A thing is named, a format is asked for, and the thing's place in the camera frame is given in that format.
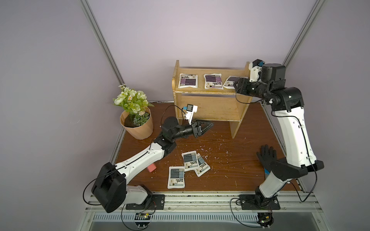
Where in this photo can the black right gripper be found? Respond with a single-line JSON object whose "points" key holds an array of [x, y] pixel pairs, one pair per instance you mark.
{"points": [[240, 85]]}

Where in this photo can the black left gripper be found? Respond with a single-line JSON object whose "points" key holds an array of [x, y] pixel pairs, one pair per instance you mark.
{"points": [[195, 124]]}

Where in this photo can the purple coffee bag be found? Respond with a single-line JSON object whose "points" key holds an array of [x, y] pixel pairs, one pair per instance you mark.
{"points": [[230, 81], [213, 81], [188, 80]]}

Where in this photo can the blue coffee bag one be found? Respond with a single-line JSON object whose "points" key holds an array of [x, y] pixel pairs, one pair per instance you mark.
{"points": [[190, 160]]}

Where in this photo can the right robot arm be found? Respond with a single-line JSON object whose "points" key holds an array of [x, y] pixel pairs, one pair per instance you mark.
{"points": [[267, 82]]}

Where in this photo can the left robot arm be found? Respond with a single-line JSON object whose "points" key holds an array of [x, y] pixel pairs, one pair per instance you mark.
{"points": [[111, 187]]}

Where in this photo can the wooden two-tier shelf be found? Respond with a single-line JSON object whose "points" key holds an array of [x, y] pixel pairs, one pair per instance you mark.
{"points": [[213, 104]]}

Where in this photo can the blue coffee bag two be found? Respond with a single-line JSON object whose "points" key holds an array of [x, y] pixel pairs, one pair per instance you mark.
{"points": [[203, 167]]}

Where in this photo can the blue coffee bag three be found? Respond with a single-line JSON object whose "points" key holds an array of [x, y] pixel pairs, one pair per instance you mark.
{"points": [[176, 179]]}

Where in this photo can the beige paper plant pot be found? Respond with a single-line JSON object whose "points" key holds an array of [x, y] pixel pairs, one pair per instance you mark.
{"points": [[141, 132]]}

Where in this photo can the pink small scoop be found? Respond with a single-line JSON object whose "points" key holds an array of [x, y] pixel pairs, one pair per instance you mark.
{"points": [[151, 167]]}

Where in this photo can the green artificial flower plant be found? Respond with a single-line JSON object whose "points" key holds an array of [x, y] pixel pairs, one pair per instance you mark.
{"points": [[135, 103]]}

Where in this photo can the black work glove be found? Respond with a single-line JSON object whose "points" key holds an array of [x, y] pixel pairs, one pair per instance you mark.
{"points": [[267, 156]]}

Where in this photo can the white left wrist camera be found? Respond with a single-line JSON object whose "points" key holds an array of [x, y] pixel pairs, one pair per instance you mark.
{"points": [[190, 110]]}

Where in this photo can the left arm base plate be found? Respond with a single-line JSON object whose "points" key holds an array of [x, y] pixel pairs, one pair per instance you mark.
{"points": [[152, 202]]}

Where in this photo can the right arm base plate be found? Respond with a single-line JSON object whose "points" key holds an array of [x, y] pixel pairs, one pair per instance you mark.
{"points": [[258, 202]]}

